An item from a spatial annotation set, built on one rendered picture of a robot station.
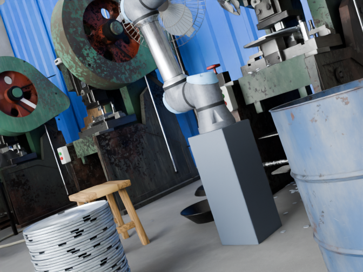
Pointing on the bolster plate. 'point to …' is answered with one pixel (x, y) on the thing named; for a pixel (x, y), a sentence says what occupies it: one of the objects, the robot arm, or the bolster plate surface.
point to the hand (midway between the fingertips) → (237, 13)
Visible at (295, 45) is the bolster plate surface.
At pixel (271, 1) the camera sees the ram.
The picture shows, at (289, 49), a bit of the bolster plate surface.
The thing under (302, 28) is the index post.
